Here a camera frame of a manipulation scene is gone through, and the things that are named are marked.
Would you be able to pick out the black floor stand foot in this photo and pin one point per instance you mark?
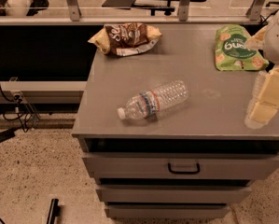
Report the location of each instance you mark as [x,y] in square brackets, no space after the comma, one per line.
[54,210]

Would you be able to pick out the black drawer handle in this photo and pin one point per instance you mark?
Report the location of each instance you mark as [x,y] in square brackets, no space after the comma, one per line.
[184,169]

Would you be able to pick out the brown chip bag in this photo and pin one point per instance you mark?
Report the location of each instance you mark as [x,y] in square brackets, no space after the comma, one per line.
[126,39]

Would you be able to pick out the grey drawer cabinet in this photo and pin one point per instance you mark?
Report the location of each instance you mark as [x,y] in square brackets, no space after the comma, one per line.
[128,158]

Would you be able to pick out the black power adapter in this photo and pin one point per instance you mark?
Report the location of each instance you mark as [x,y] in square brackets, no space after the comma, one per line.
[7,134]

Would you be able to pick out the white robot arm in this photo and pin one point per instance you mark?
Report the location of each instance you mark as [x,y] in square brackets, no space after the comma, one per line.
[271,42]

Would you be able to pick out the green snack bag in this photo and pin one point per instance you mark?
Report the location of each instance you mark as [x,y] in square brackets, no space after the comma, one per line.
[232,55]

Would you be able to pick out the clear plastic water bottle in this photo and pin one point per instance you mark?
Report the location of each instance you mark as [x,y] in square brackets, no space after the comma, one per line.
[150,102]

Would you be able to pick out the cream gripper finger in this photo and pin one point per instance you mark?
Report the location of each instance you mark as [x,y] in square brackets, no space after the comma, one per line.
[256,41]
[264,103]

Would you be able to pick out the metal railing frame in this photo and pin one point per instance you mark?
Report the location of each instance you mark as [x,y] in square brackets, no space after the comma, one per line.
[145,11]

